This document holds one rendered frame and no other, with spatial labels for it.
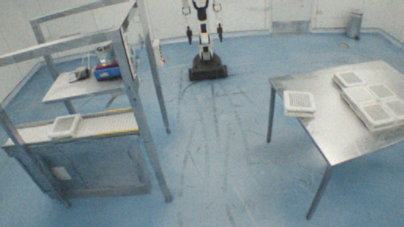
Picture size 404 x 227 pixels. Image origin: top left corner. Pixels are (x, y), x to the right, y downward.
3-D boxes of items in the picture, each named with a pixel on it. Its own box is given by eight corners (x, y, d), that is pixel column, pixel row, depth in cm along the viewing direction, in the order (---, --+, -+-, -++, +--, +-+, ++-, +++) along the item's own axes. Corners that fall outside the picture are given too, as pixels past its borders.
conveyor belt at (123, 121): (144, 115, 208) (144, 110, 205) (142, 136, 188) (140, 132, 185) (16, 133, 207) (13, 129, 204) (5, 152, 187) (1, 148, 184)
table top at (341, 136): (380, 62, 250) (381, 59, 247) (460, 120, 164) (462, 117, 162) (267, 81, 236) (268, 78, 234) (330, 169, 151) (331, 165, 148)
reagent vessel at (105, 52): (121, 53, 170) (115, 28, 158) (117, 63, 158) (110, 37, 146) (101, 57, 170) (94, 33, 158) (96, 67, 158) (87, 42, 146)
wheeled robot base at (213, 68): (191, 61, 442) (188, 44, 421) (221, 58, 440) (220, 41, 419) (192, 81, 392) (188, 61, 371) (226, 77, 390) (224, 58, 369)
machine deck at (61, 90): (134, 64, 184) (132, 59, 181) (126, 92, 154) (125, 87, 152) (61, 77, 183) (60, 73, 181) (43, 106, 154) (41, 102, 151)
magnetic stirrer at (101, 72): (129, 61, 179) (125, 50, 173) (123, 76, 162) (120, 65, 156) (103, 66, 178) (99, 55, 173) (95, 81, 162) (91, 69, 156)
